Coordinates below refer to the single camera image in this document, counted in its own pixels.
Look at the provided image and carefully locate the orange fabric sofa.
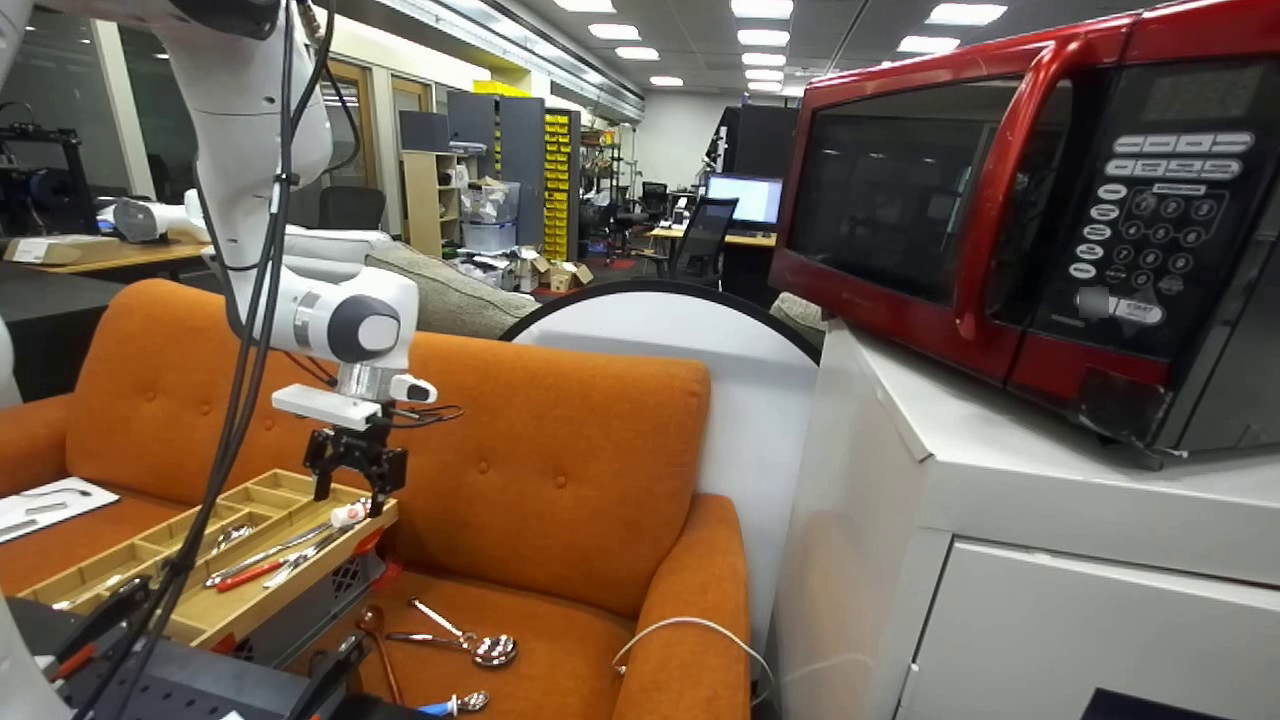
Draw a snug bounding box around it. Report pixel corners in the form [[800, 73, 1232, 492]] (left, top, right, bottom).
[[0, 282, 750, 720]]

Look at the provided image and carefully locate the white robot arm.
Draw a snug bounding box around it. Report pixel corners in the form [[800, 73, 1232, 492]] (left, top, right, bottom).
[[88, 0, 427, 510]]

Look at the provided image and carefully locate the white cable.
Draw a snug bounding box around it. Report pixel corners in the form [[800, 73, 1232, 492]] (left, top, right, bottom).
[[607, 614, 779, 694]]

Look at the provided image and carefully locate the red handled tool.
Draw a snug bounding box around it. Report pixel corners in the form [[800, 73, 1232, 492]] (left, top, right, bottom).
[[202, 532, 347, 591]]

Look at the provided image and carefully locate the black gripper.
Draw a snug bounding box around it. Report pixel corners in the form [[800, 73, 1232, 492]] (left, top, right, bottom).
[[304, 425, 409, 511]]

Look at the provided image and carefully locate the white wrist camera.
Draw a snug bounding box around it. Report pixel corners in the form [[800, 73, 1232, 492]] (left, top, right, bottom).
[[272, 375, 438, 433]]

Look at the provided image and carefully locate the red microwave oven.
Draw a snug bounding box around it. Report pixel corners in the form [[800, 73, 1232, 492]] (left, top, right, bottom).
[[771, 0, 1280, 458]]

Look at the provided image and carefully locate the wooden cutlery tray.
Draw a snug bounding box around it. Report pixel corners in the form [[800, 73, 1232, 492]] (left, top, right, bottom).
[[21, 467, 395, 648]]

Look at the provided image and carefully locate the silver spoon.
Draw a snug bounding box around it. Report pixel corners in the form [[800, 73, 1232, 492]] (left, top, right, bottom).
[[381, 631, 498, 666], [415, 602, 514, 672]]

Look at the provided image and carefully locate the computer monitor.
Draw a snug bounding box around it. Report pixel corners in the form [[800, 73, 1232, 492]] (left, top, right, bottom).
[[704, 176, 783, 229]]

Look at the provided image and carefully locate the grey cushion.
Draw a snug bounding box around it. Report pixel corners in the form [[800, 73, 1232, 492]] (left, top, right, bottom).
[[369, 243, 534, 341]]

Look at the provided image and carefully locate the black mounting plate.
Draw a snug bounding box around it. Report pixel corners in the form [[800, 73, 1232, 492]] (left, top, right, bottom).
[[0, 558, 385, 720]]

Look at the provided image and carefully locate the white cabinet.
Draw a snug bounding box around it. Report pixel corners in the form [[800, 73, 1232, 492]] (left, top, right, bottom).
[[771, 330, 1280, 720]]

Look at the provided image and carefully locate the white paper sheet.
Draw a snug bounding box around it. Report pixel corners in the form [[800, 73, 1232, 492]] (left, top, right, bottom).
[[0, 475, 114, 544]]

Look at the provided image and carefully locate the blue handled utensil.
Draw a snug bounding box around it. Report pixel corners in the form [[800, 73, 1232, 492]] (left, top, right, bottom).
[[415, 694, 487, 720]]

